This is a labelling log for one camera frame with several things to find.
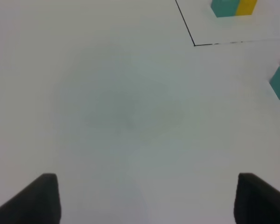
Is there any template yellow cube block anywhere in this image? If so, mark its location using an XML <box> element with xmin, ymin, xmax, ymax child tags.
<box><xmin>235</xmin><ymin>0</ymin><xmax>257</xmax><ymax>16</ymax></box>

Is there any template teal cube block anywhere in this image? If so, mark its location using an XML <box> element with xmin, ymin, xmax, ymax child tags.
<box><xmin>210</xmin><ymin>0</ymin><xmax>240</xmax><ymax>18</ymax></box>

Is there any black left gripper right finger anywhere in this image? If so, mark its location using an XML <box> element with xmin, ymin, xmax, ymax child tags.
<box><xmin>233</xmin><ymin>173</ymin><xmax>280</xmax><ymax>224</ymax></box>

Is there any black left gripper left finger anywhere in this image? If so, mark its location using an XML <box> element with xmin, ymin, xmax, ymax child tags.
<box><xmin>0</xmin><ymin>173</ymin><xmax>61</xmax><ymax>224</ymax></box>

